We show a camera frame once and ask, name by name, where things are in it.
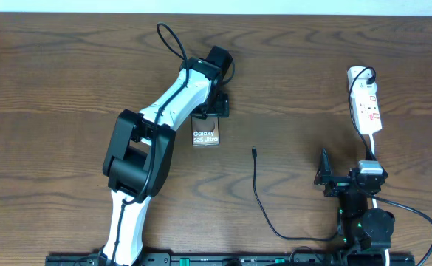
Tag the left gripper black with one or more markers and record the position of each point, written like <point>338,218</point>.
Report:
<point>222,112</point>

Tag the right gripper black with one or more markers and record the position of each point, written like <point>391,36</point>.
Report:
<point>337,185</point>

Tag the Samsung Galaxy smartphone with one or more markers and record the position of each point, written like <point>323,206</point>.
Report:
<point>205,132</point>

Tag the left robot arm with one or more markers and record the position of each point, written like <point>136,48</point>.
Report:
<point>140,151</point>

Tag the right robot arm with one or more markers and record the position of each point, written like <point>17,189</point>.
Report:
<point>366,231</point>

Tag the white power strip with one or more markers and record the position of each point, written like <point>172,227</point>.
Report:
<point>362,93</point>

